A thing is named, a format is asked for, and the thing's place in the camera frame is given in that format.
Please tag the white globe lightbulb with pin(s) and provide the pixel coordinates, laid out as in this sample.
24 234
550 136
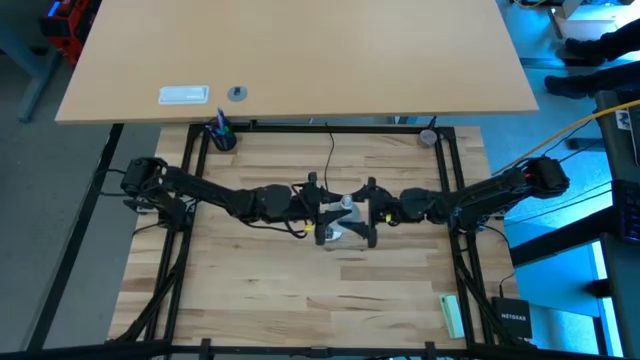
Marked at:
352 214

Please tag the pale green block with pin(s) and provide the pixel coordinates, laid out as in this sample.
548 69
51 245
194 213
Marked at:
451 316

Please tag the black mesh pen cup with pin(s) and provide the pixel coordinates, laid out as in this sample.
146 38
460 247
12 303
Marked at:
225 142

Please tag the black table crossbar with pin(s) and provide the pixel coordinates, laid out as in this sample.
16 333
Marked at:
560 240

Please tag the white rectangular label plate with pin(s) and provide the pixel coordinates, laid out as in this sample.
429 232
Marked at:
183 95

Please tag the black aluminium frame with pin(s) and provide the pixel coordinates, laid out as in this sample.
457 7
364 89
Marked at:
350 128

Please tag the grey metal table leg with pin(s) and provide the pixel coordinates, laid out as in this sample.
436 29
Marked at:
37 85

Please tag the red and black tool case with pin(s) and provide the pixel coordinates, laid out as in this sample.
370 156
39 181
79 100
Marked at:
70 35

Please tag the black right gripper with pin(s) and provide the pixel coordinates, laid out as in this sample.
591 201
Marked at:
382 205

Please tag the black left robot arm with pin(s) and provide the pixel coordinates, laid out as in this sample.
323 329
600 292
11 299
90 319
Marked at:
210 192

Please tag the tan wooden desk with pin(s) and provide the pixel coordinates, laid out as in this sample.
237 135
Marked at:
300 50

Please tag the grey round desk grommet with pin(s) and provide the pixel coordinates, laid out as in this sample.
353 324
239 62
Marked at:
237 93

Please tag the person's leg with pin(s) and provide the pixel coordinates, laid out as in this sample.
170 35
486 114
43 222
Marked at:
570 85
590 50

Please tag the backlit keyboard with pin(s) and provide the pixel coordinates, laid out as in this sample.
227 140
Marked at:
630 210

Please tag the dark blue pen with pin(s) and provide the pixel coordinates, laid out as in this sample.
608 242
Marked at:
220 117

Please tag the black Netgear switch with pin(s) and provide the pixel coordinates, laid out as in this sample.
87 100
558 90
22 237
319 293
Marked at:
512 317

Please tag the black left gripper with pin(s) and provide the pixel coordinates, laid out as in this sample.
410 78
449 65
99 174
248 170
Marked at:
307 205

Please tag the green marker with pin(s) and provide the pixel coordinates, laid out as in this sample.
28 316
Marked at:
227 131

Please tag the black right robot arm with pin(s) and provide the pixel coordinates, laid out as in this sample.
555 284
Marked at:
480 195

